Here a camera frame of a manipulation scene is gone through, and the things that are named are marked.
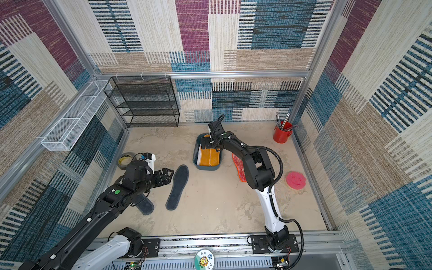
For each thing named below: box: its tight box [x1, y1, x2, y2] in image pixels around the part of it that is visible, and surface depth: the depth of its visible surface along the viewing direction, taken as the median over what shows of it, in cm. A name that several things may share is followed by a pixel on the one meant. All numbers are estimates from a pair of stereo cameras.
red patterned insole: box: [231, 153, 247, 183], surface depth 100 cm
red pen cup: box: [272, 120, 294, 144], surface depth 108 cm
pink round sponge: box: [285, 171, 307, 190], surface depth 91 cm
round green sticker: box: [193, 248, 216, 270], surface depth 65 cm
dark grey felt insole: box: [165, 164, 189, 211], surface depth 92 cm
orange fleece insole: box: [199, 145, 220, 167], surface depth 102 cm
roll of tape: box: [117, 152, 137, 170], surface depth 104 cm
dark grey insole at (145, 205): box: [136, 193, 155, 216], surface depth 86 cm
